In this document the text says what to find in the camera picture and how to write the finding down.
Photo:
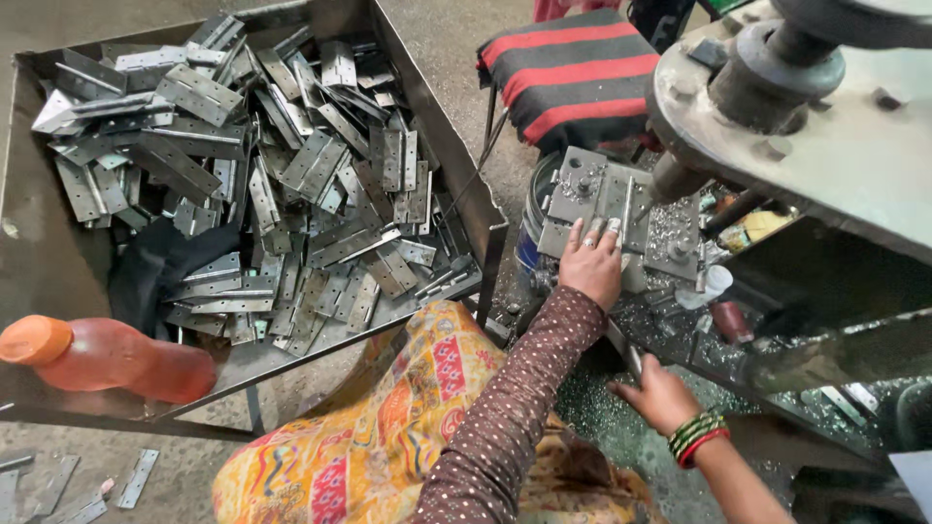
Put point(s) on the person's right hand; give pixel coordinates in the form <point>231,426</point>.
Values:
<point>666,400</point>

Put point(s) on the person's left hand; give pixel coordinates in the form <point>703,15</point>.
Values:
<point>591,269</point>

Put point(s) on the single steel hinge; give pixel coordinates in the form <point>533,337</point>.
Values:
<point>627,207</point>

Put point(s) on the stack of green red bangles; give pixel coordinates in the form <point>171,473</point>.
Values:
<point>697,439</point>

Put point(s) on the heap of metal shavings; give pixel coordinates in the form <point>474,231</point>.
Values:
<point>604,415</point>

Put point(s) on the blue metal tin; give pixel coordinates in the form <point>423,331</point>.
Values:
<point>530,233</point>

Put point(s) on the grey metal jig plate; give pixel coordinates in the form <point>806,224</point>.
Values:
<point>593,193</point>

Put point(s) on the white plastic cup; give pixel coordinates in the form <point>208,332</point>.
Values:
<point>705,285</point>

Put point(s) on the dark metal machine table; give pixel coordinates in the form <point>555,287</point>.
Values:
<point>823,349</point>

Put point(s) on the yellow rag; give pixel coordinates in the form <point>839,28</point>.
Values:
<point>763,224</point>

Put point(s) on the red black striped cushioned stool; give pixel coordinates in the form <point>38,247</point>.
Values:
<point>571,73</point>

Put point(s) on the pink cloth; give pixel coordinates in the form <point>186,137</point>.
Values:
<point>564,7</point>

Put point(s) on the grey drill press machine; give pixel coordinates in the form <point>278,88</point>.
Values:
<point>823,116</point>

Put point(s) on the yellow patterned garment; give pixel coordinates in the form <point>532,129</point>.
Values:
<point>364,451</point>

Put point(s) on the pile of steel hinges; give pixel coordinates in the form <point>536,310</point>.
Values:
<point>306,167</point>

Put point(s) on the black cloth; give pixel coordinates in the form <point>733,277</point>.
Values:
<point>153,273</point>

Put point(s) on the orange plastic bottle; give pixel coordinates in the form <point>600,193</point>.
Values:
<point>109,358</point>

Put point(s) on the large metal tray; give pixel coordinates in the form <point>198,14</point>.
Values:
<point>65,276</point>

